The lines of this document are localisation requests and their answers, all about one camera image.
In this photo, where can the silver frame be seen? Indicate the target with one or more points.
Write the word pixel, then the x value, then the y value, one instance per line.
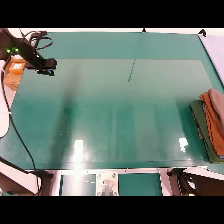
pixel 106 183

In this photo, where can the orange cardboard box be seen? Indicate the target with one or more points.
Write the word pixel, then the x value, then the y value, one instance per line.
pixel 12 81
pixel 16 66

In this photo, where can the dark green garment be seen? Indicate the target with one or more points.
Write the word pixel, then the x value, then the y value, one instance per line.
pixel 200 123

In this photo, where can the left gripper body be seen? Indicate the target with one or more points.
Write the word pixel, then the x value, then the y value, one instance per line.
pixel 46 65

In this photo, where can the orange garment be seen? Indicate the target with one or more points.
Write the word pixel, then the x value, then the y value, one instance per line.
pixel 210 123

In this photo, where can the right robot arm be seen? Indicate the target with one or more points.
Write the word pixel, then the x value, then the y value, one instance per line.
pixel 203 185

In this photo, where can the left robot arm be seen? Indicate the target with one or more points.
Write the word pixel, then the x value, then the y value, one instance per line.
pixel 20 46

